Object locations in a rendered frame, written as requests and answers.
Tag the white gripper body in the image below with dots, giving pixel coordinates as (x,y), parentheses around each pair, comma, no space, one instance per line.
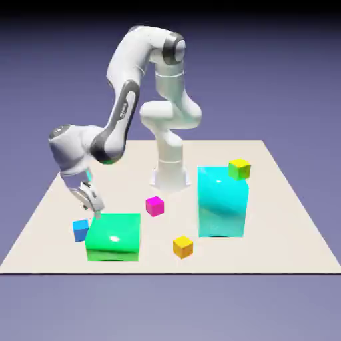
(89,197)

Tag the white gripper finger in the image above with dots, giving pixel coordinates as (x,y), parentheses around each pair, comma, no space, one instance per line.
(97,214)

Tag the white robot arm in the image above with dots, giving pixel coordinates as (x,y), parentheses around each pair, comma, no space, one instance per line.
(125,77)

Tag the small blue cube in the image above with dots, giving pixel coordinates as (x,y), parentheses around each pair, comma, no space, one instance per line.
(79,230)

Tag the small magenta cube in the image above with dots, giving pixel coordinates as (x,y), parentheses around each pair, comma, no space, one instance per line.
(154,206)

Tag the small orange cube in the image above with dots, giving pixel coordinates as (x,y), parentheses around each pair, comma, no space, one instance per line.
(183,247)

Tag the small yellow-green cube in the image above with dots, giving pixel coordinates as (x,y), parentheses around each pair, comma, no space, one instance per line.
(239,169)

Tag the large green box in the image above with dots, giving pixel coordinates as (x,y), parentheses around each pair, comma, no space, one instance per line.
(113,237)

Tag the large cyan box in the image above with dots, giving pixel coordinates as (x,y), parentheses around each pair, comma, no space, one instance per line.
(221,202)

